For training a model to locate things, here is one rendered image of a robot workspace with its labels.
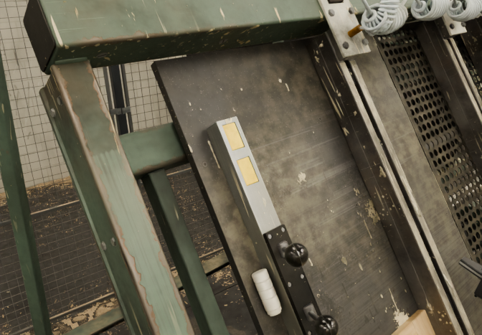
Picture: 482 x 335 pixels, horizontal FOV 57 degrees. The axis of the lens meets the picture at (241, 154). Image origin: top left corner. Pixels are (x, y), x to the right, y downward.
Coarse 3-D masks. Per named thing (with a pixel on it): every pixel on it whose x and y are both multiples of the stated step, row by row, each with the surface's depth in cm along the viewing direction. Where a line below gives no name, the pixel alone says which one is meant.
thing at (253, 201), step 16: (208, 128) 84; (240, 128) 84; (224, 144) 81; (224, 160) 83; (240, 176) 81; (240, 192) 81; (256, 192) 82; (240, 208) 83; (256, 208) 81; (272, 208) 83; (256, 224) 80; (272, 224) 82; (256, 240) 81; (272, 272) 80; (288, 304) 79; (288, 320) 80
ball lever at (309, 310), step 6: (306, 306) 78; (312, 306) 79; (306, 312) 78; (312, 312) 77; (312, 318) 75; (318, 318) 69; (324, 318) 68; (330, 318) 68; (318, 324) 68; (324, 324) 67; (330, 324) 67; (336, 324) 68; (318, 330) 68; (324, 330) 67; (330, 330) 67; (336, 330) 68
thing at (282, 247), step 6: (282, 246) 79; (288, 246) 70; (294, 246) 69; (300, 246) 69; (282, 252) 79; (288, 252) 69; (294, 252) 68; (300, 252) 68; (306, 252) 69; (288, 258) 69; (294, 258) 68; (300, 258) 68; (306, 258) 69; (294, 264) 68; (300, 264) 68
